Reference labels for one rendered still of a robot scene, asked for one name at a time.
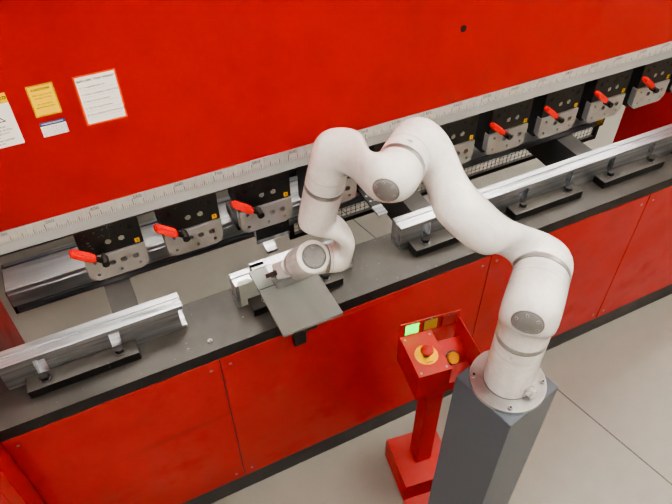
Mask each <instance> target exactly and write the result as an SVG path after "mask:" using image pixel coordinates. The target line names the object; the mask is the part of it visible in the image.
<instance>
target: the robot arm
mask: <svg viewBox="0 0 672 504"><path fill-rule="evenodd" d="M348 176H349V177H350V178H352V179H353V180H354V181H355V182H356V183H357V184H358V185H359V186H360V187H361V188H362V190H363V191H364V192H365V193H366V194H367V195H368V196H369V197H371V198H372V199H374V200H376V201H378V202H382V203H397V202H401V201H404V200H406V199H407V198H409V197H410V196H411V195H412V194H413V193H414V192H415V190H416V189H417V188H418V186H419V184H420V183H421V181H422V182H423V184H424V186H425V188H426V191H427V193H428V196H429V199H430V203H431V206H432V209H433V212H434V214H435V216H436V218H437V219H438V221H439V222H440V223H441V225H442V226H443V227H444V228H446V229H447V230H448V231H449V232H450V233H451V234H452V235H453V236H454V237H455V238H456V239H458V240H459V241H460V242H461V243H462V244H464V245H465V246H466V247H468V248H469V249H471V250H472V251H474V252H476V253H479V254H482V255H494V254H498V255H501V256H503V257H505V258H506V259H507V260H508V261H509V262H510V263H511V265H512V267H513V269H512V272H511V275H510V278H509V281H508V284H507V287H506V290H505V293H504V296H503V299H502V302H501V306H500V309H499V314H498V317H499V319H498V323H497V326H496V330H495V333H494V337H493V341H492V344H491V348H490V350H488V351H485V352H483V353H481V354H480V355H478V356H477V357H476V358H475V360H474V361H473V362H472V364H471V367H470V371H469V382H470V386H471V388H472V391H473V392H474V394H475V395H476V397H477V398H478V399H479V400H480V401H481V402H482V403H484V404H485V405H486V406H488V407H489V408H491V409H493V410H495V411H498V412H501V413H505V414H512V415H516V414H524V413H528V412H530V411H532V410H534V409H535V408H537V407H538V406H539V405H540V404H541V403H542V401H543V399H544V397H545V394H546V391H547V383H546V378H545V375H544V373H543V371H542V370H541V368H540V365H541V362H542V360H543V357H544V354H545V352H546V349H547V346H548V344H549V341H550V339H551V336H553V335H554V334H555V333H556V331H557V329H558V327H559V325H560V322H561V319H562V315H563V311H564V308H565V304H566V299H567V295H568V291H569V287H570V283H571V279H572V274H573V269H574V262H573V257H572V255H571V253H570V251H569V249H568V248H567V247H566V246H565V244H564V243H562V242H561V241H560V240H559V239H557V238H555V237H554V236H552V235H550V234H548V233H545V232H543V231H540V230H537V229H534V228H531V227H528V226H525V225H523V224H520V223H518V222H515V221H513V220H511V219H510V218H508V217H507V216H505V215H504V214H503V213H501V212H500V211H499V210H498V209H497V208H496V207H495V206H494V205H493V204H491V203H490V202H489V201H488V200H487V199H486V198H485V197H484V196H483V195H482V194H481V193H480V192H479V191H478V190H477V189H476V188H475V187H474V185H473V184H472V183H471V182H470V180H469V178H468V177H467V175H466V174H465V172H464V170H463V168H462V165H461V163H460V161H459V158H458V156H457V153H456V151H455V148H454V146H453V144H452V142H451V140H450V139H449V137H448V136H447V134H446V133H445V132H444V131H443V129H442V128H441V127H440V126H439V125H437V124H436V123H435V122H433V121H432V120H430V119H427V118H424V117H413V118H409V119H407V120H405V121H403V122H402V123H400V124H399V125H398V126H397V127H396V129H395V130H394V131H393V132H392V134H391V135H390V137H389V138H388V140H387V141H386V143H385V144H384V145H383V147H382V148H381V150H380V151H379V152H373V151H371V150H370V149H369V147H368V145H367V142H366V140H365V138H364V137H363V135H362V134H361V133H360V132H358V131H356V130H354V129H351V128H345V127H338V128H331V129H328V130H325V131H323V132H322V133H321V134H320V135H319V136H318V137H317V138H316V140H315V141H314V143H313V146H312V149H311V153H310V157H309V162H308V167H307V172H306V177H305V182H304V187H303V192H302V198H301V203H300V208H299V214H298V223H299V226H300V228H301V229H302V230H303V231H304V232H305V233H307V234H310V235H313V236H317V237H322V238H327V239H330V240H333V241H334V242H332V243H328V244H323V243H321V242H319V241H317V240H308V241H305V242H303V243H302V244H300V245H299V246H297V247H295V248H294V249H292V250H290V251H289V252H288V253H287V254H286V256H285V258H284V259H282V260H280V261H278V262H276V263H273V264H272V268H273V271H270V272H269V273H268V274H265V276H266V279H267V278H270V277H271V278H274V277H275V278H276V279H278V280H279V279H284V278H288V277H292V278H294V279H305V278H307V277H310V276H313V275H318V274H326V273H337V272H342V271H345V270H346V269H347V268H348V267H349V266H350V263H351V261H352V257H353V253H354V249H355V241H354V236H353V234H352V231H351V229H350V228H349V226H348V224H347V223H346V222H345V221H344V220H343V219H342V218H341V217H340V216H338V215H337V213H338V210H339V206H340V203H341V200H342V196H343V193H344V189H345V185H346V182H347V178H348Z"/></svg>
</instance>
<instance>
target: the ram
mask: <svg viewBox="0 0 672 504"><path fill-rule="evenodd" d="M668 42H672V0H0V93H3V92H4V93H5V95H6V98H7V100H8V103H9V105H10V107H11V110H12V112H13V115H14V117H15V119H16V122H17V124H18V126H19V129H20V131H21V134H22V136H23V138H24V141H25V143H21V144H17V145H13V146H9V147H5V148H1V149H0V232H4V231H7V230H11V229H15V228H18V227H22V226H25V225H29V224H32V223H36V222H39V221H43V220H46V219H50V218H53V217H57V216H60V215H64V214H67V213H71V212H74V211H78V210H81V209H85V208H88V207H92V206H95V205H99V204H102V203H106V202H109V201H113V200H116V199H120V198H123V197H127V196H130V195H134V194H138V193H141V192H145V191H148V190H152V189H155V188H159V187H162V186H166V185H169V184H173V183H176V182H180V181H183V180H187V179H190V178H194V177H197V176H201V175H204V174H208V173H211V172H215V171H218V170H222V169H225V168H229V167H232V166H236V165H239V164H243V163H246V162H250V161H253V160H257V159H260V158H264V157H268V156H271V155H275V154H278V153H282V152H285V151H289V150H292V149H296V148H299V147H303V146H306V145H310V144H313V143H314V141H315V140H316V138H317V137H318V136H319V135H320V134H321V133H322V132H323V131H325V130H328V129H331V128H338V127H345V128H351V129H354V130H356V131H359V130H362V129H366V128H369V127H373V126H376V125H380V124H383V123H387V122H390V121H394V120H398V119H401V118H405V117H408V116H412V115H415V114H419V113H422V112H426V111H429V110H433V109H436V108H440V107H443V106H447V105H450V104H454V103H457V102H461V101H464V100H468V99H471V98H475V97H478V96H482V95H485V94H489V93H492V92H496V91H499V90H503V89H506V88H510V87H513V86H517V85H520V84H524V83H528V82H531V81H535V80H538V79H542V78H545V77H549V76H552V75H556V74H559V73H563V72H566V71H570V70H573V69H577V68H580V67H584V66H587V65H591V64H594V63H598V62H601V61H605V60H608V59H612V58H615V57H619V56H622V55H626V54H629V53H633V52H636V51H640V50H643V49H647V48H650V47H654V46H658V45H661V44H665V43H668ZM670 57H672V50H669V51H666V52H662V53H659V54H655V55H652V56H649V57H645V58H642V59H638V60H635V61H631V62H628V63H624V64H621V65H617V66H614V67H611V68H607V69H604V70H600V71H597V72H593V73H590V74H586V75H583V76H580V77H576V78H573V79H569V80H566V81H562V82H559V83H555V84H552V85H549V86H545V87H542V88H538V89H535V90H531V91H528V92H524V93H521V94H518V95H514V96H511V97H507V98H504V99H500V100H497V101H493V102H490V103H487V104H483V105H480V106H476V107H473V108H469V109H466V110H462V111H459V112H456V113H452V114H449V115H445V116H442V117H438V118H435V119H431V120H432V121H433V122H435V123H436V124H437V125H439V126H440V125H443V124H446V123H450V122H453V121H456V120H460V119H463V118H467V117H470V116H473V115H477V114H480V113H484V112H487V111H490V110H494V109H497V108H501V107H504V106H507V105H511V104H514V103H517V102H521V101H524V100H528V99H531V98H534V97H538V96H541V95H545V94H548V93H551V92H555V91H558V90H562V89H565V88H568V87H572V86H575V85H578V84H582V83H585V82H589V81H592V80H595V79H599V78H602V77H606V76H609V75H612V74H616V73H619V72H623V71H626V70H629V69H633V68H636V67H639V66H643V65H646V64H650V63H653V62H656V61H660V60H663V59H667V58H670ZM112 68H115V70H116V74H117V78H118V81H119V85H120V89H121V92H122V96H123V100H124V103H125V107H126V111H127V114H128V117H124V118H120V119H116V120H112V121H107V122H103V123H99V124H95V125H91V126H87V123H86V120H85V117H84V114H83V111H82V108H81V105H80V102H79V99H78V96H77V93H76V90H75V87H74V84H73V81H72V78H71V77H76V76H81V75H85V74H90V73H94V72H99V71H103V70H108V69H112ZM48 82H52V84H53V87H54V90H55V92H56V95H57V98H58V101H59V104H60V107H61V109H62V112H60V113H55V114H51V115H47V116H43V117H38V118H36V115H35V113H34V110H33V107H32V105H31V102H30V100H29V97H28V95H27V92H26V90H25V87H29V86H34V85H38V84H43V83H48ZM60 118H65V121H66V123H67V126H68V129H69V132H65V133H61V134H57V135H53V136H49V137H45V138H44V135H43V133H42V130H41V128H40V125H39V123H43V122H47V121H51V120H56V119H60ZM309 157H310V155H307V156H304V157H301V158H297V159H294V160H290V161H287V162H283V163H280V164H276V165H273V166H269V167H266V168H263V169H259V170H256V171H252V172H249V173H245V174H242V175H238V176H235V177H232V178H228V179H225V180H221V181H218V182H214V183H211V184H207V185H204V186H201V187H197V188H194V189H190V190H187V191H183V192H180V193H176V194H173V195H170V196H166V197H163V198H159V199H156V200H152V201H149V202H145V203H142V204H139V205H135V206H132V207H128V208H125V209H121V210H118V211H114V212H111V213H108V214H104V215H101V216H97V217H94V218H90V219H87V220H83V221H80V222H77V223H73V224H70V225H66V226H63V227H59V228H56V229H52V230H49V231H46V232H42V233H39V234H35V235H32V236H28V237H25V238H21V239H18V240H15V241H11V242H8V243H4V244H1V245H0V255H2V254H6V253H9V252H13V251H16V250H19V249H23V248H26V247H30V246H33V245H36V244H40V243H43V242H46V241H50V240H53V239H57V238H60V237H63V236H67V235H70V234H74V233H77V232H80V231H84V230H87V229H91V228H94V227H97V226H101V225H104V224H107V223H111V222H114V221H118V220H121V219H124V218H128V217H131V216H135V215H138V214H141V213H145V212H148V211H152V210H155V209H158V208H162V207H165V206H168V205H172V204H175V203H179V202H182V201H185V200H189V199H192V198H196V197H199V196H202V195H206V194H209V193H213V192H216V191H219V190H223V189H226V188H229V187H233V186H236V185H240V184H243V183H246V182H250V181H253V180H257V179H260V178H263V177H267V176H270V175H274V174H277V173H280V172H284V171H287V170H290V169H294V168H297V167H301V166H304V165H307V164H308V162H309Z"/></svg>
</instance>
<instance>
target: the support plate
mask: <svg viewBox="0 0 672 504"><path fill-rule="evenodd" d="M268 273H269V272H268V270H267V269H266V267H262V268H259V269H256V270H253V271H250V272H249V275H250V277H251V279H252V280H253V282H254V284H255V286H256V288H257V290H258V291H259V290H260V289H262V288H265V287H268V286H271V285H274V284H275V283H274V281H273V279H272V278H271V277H270V278H267V279H266V276H265V274H268ZM259 293H260V295H261V297H262V299H263V301H264V303H265V304H266V306H267V308H268V310H269V312H270V314H271V315H272V317H273V319H274V321H275V323H276V325H277V326H278V328H279V330H280V332H281V334H282V336H283V337H286V336H289V335H291V334H294V333H297V332H299V331H302V330H304V329H307V328H310V327H312V326H315V325H318V324H320V323H323V322H325V321H328V320H331V319H333V318H336V317H338V316H341V315H343V311H342V310H341V308H340V307H339V305H338V304H337V302H336V301H335V299H334V298H333V296H332V294H331V293H330V291H329V290H328V288H327V287H326V285H325V284H324V282H323V281H322V279H321V278H320V276H319V274H318V275H313V276H310V277H307V278H305V279H304V280H301V281H298V282H296V283H293V284H290V285H287V286H284V287H281V288H277V287H276V285H274V286H271V287H268V288H266V289H263V290H260V291H259Z"/></svg>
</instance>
